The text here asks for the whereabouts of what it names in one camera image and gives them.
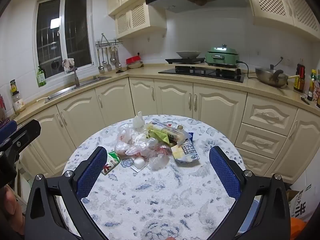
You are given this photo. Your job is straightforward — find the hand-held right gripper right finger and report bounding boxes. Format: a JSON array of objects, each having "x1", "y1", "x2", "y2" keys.
[{"x1": 207, "y1": 145, "x2": 292, "y2": 240}]

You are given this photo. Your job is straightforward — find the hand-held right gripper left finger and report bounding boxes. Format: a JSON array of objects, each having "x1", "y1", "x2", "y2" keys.
[{"x1": 24, "y1": 146, "x2": 110, "y2": 240}]

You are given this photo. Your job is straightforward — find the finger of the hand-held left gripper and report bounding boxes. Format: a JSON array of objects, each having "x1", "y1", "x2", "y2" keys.
[
  {"x1": 4, "y1": 119, "x2": 42, "y2": 156},
  {"x1": 0, "y1": 119, "x2": 17, "y2": 145}
]

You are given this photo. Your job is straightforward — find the white printed food packet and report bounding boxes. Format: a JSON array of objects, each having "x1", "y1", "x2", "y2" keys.
[{"x1": 171, "y1": 132, "x2": 202, "y2": 167}]

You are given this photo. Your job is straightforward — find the light blue plastic bin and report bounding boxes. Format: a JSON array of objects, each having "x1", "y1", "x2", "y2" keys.
[{"x1": 236, "y1": 196, "x2": 263, "y2": 234}]

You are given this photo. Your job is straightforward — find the person's left hand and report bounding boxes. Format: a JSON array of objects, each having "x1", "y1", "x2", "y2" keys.
[{"x1": 0, "y1": 186, "x2": 26, "y2": 235}]

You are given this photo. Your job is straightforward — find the green red white packet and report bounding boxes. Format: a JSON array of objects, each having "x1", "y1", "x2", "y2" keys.
[{"x1": 101, "y1": 150, "x2": 121, "y2": 175}]

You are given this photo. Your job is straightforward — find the glass jar with yellow label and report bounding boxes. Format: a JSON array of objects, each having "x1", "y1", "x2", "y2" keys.
[{"x1": 10, "y1": 79, "x2": 26, "y2": 113}]

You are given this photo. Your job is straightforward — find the crumpled clear plastic bag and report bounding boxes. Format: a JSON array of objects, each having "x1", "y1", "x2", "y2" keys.
[
  {"x1": 125, "y1": 140, "x2": 173, "y2": 157},
  {"x1": 114, "y1": 123, "x2": 150, "y2": 155}
]

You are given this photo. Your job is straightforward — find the small white sachet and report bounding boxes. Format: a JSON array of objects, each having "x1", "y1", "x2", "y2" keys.
[{"x1": 130, "y1": 156, "x2": 147, "y2": 173}]

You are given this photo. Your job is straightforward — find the green dish soap bottle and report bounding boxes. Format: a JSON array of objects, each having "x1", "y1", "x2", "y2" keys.
[{"x1": 37, "y1": 66, "x2": 47, "y2": 87}]

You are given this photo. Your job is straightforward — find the small clear plastic wrap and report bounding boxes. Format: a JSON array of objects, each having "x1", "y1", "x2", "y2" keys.
[{"x1": 147, "y1": 154, "x2": 170, "y2": 170}]

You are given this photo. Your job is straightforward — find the steel kitchen sink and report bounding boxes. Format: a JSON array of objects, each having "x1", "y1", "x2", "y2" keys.
[{"x1": 45, "y1": 76, "x2": 112, "y2": 103}]

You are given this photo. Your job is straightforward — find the cream lower kitchen cabinets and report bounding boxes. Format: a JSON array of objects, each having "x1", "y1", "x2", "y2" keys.
[{"x1": 15, "y1": 76, "x2": 320, "y2": 188}]

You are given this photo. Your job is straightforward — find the knotted white plastic bag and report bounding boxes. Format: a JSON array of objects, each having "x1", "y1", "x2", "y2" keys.
[{"x1": 132, "y1": 111, "x2": 145, "y2": 130}]

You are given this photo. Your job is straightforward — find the round table, floral cloth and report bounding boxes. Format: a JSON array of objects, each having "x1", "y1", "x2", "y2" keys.
[{"x1": 61, "y1": 114, "x2": 247, "y2": 240}]

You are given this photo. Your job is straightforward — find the clear plastic food tray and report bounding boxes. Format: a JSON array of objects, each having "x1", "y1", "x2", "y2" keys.
[{"x1": 146, "y1": 121, "x2": 193, "y2": 145}]

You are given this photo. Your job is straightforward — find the yellow green wrapper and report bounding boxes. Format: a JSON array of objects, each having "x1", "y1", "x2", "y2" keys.
[{"x1": 147, "y1": 129, "x2": 170, "y2": 144}]

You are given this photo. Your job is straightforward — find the steel kitchen faucet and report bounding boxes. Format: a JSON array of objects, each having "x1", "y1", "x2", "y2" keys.
[{"x1": 66, "y1": 65, "x2": 80, "y2": 87}]

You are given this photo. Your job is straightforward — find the printed cardboard box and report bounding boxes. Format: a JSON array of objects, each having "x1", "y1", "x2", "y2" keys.
[{"x1": 286, "y1": 184, "x2": 313, "y2": 224}]

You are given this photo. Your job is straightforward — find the orange plastic bag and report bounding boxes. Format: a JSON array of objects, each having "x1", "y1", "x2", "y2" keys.
[{"x1": 290, "y1": 217, "x2": 309, "y2": 240}]

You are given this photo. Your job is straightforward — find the black glass gas hob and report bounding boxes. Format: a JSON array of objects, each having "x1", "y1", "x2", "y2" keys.
[{"x1": 158, "y1": 65, "x2": 245, "y2": 83}]

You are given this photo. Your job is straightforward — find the steel ladle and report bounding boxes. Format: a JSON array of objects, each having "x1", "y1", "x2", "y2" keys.
[
  {"x1": 97, "y1": 47, "x2": 104, "y2": 71},
  {"x1": 114, "y1": 46, "x2": 122, "y2": 68}
]

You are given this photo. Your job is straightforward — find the steel spatula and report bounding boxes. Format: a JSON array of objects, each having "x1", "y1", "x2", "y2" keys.
[{"x1": 106, "y1": 47, "x2": 113, "y2": 71}]

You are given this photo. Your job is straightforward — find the beige kitchen countertop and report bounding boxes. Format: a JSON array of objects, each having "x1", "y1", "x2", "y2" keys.
[{"x1": 7, "y1": 64, "x2": 320, "y2": 124}]

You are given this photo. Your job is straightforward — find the dark kitchen window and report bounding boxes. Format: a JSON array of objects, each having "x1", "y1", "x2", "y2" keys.
[{"x1": 35, "y1": 0, "x2": 94, "y2": 80}]

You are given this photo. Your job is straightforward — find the green electric hot pot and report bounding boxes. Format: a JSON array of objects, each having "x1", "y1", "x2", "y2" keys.
[{"x1": 205, "y1": 44, "x2": 241, "y2": 67}]

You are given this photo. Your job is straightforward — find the black induction cooker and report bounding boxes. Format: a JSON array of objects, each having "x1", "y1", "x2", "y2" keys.
[{"x1": 165, "y1": 57, "x2": 207, "y2": 65}]

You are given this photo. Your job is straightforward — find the red plastic container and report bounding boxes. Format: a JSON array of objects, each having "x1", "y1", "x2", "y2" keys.
[{"x1": 126, "y1": 54, "x2": 142, "y2": 65}]

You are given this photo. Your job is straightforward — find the yellow cap sauce bottle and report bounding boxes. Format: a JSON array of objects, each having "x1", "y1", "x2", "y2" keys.
[{"x1": 307, "y1": 69, "x2": 317, "y2": 102}]

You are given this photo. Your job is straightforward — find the pink label sauce bottle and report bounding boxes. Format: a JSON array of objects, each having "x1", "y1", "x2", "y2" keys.
[{"x1": 315, "y1": 75, "x2": 320, "y2": 107}]

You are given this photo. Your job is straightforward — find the grey shallow pan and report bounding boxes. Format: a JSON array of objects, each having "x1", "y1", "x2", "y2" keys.
[{"x1": 176, "y1": 51, "x2": 202, "y2": 58}]

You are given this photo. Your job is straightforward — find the steel wok with wooden handle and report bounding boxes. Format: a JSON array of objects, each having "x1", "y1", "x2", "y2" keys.
[{"x1": 255, "y1": 64, "x2": 300, "y2": 88}]

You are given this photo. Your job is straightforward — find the black power cable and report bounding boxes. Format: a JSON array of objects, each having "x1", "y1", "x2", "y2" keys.
[{"x1": 236, "y1": 60, "x2": 258, "y2": 80}]

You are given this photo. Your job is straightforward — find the wall utensil rack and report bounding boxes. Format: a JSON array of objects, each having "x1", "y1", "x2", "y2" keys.
[{"x1": 95, "y1": 33, "x2": 123, "y2": 47}]

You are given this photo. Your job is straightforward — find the cream lattice wall cabinet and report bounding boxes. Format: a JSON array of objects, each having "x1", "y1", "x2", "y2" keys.
[{"x1": 114, "y1": 3, "x2": 167, "y2": 39}]

